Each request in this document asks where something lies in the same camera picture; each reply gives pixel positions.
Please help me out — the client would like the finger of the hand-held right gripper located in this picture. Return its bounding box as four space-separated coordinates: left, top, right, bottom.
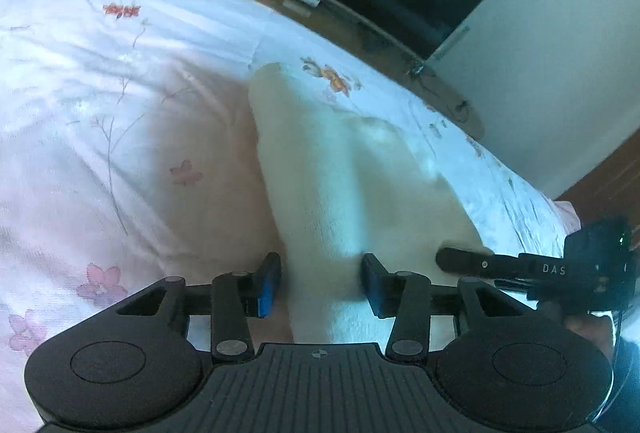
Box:
435 246 523 278

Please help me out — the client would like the white towel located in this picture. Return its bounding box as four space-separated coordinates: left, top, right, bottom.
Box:
248 62 494 345

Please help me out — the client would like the person's right hand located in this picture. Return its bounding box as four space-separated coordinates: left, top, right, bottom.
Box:
564 312 616 359

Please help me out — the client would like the wooden television stand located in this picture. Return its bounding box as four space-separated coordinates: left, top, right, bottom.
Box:
7 0 486 142

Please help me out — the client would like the floral bed sheet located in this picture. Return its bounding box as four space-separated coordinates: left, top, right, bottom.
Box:
0 0 583 433

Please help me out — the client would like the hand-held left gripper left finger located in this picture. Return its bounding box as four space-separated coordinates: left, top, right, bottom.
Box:
116 252 284 364

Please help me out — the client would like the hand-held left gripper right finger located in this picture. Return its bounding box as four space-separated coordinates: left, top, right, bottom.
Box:
361 253 527 362

